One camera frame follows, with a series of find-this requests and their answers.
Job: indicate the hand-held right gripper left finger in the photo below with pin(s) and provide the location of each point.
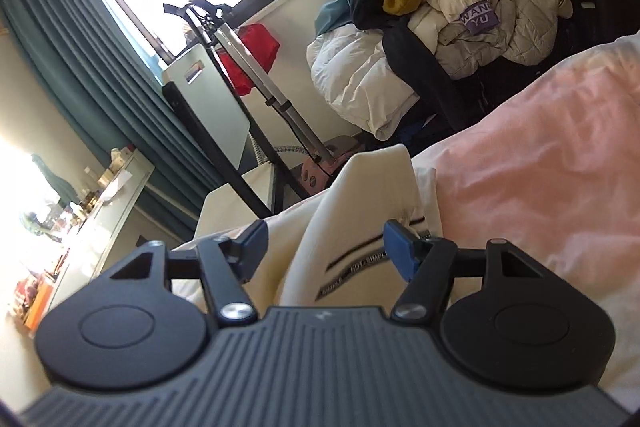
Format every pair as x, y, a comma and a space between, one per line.
253, 246

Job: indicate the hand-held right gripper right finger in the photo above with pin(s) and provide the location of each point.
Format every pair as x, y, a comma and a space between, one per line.
400, 252

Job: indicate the cream striped garment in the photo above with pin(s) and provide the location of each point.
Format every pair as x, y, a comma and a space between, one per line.
320, 227

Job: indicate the pink steamer base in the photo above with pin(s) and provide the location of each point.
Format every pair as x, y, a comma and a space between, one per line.
320, 164

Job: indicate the white dresser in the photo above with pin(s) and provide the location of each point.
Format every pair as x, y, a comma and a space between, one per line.
95, 227

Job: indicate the pink bed sheet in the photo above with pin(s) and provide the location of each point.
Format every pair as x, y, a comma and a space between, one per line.
540, 167

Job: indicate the white duvet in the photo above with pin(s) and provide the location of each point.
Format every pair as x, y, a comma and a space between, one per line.
360, 77

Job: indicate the garment steamer stand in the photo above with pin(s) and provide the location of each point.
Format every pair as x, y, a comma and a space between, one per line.
250, 62

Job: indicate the red bag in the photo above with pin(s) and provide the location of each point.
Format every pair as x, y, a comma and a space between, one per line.
254, 57

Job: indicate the black garment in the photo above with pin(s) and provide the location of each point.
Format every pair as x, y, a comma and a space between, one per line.
410, 42

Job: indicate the beige quilted jacket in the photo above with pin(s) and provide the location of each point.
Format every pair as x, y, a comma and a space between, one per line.
495, 17

